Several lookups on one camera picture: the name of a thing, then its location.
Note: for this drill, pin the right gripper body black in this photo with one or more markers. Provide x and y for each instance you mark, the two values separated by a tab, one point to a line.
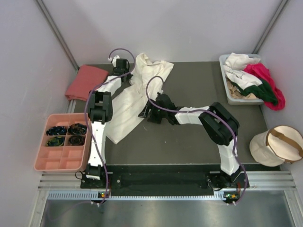
156	115

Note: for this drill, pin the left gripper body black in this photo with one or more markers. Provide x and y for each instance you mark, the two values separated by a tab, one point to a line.
128	77

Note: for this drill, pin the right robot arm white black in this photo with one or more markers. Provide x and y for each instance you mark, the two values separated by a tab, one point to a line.
219	124

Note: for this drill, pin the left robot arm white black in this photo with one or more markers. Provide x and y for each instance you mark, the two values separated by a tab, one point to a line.
100	113

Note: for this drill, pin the folded salmon pink t shirt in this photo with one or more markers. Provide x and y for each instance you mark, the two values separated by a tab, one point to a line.
86	79

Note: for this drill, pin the grey plastic laundry basket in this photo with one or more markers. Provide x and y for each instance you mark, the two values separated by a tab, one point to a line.
230	99

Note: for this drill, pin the tan garment in basket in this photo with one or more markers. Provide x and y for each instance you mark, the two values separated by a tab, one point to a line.
236	94

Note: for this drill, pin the pink compartment organizer tray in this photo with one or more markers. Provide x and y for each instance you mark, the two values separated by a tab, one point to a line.
65	144

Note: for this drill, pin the white and green t shirt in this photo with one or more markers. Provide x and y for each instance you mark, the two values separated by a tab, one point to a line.
250	86

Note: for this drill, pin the cream t shirt in basket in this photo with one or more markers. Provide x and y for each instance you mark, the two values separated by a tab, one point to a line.
240	61

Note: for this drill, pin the magenta pink t shirt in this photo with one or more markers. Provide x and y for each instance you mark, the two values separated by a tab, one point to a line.
267	80

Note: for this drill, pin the beige canvas round bag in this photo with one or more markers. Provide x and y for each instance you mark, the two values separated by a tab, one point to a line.
276	146

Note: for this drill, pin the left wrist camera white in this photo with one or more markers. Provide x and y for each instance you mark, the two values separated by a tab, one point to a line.
113	60

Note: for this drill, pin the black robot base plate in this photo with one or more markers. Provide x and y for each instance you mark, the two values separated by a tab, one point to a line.
163	180

